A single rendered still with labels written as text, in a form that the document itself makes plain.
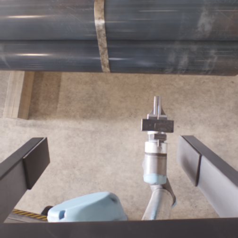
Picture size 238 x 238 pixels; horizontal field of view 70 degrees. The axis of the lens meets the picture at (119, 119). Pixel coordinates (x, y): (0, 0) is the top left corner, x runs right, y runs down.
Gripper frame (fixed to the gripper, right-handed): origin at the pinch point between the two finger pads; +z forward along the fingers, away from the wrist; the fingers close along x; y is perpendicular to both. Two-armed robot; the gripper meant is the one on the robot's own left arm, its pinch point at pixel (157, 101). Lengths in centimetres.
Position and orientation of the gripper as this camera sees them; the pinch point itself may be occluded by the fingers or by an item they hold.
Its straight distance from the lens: 76.0
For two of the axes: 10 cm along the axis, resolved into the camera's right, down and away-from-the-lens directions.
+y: 0.9, 1.4, 9.9
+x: 9.9, 0.5, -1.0
